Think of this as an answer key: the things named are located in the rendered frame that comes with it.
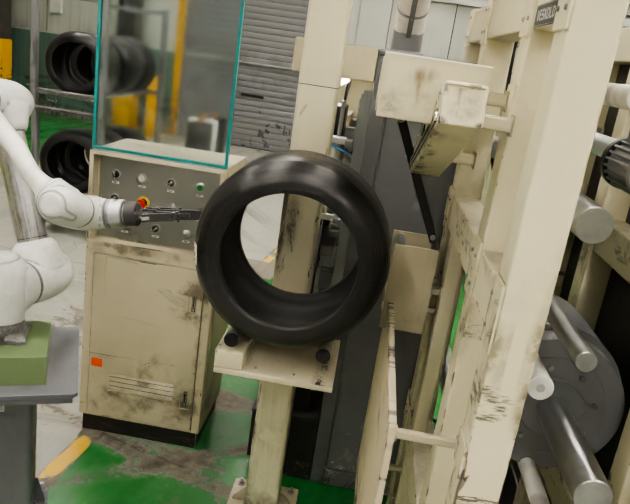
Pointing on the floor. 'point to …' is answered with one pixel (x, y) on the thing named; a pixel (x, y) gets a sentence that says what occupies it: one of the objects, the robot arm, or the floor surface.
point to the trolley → (68, 66)
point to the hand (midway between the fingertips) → (191, 214)
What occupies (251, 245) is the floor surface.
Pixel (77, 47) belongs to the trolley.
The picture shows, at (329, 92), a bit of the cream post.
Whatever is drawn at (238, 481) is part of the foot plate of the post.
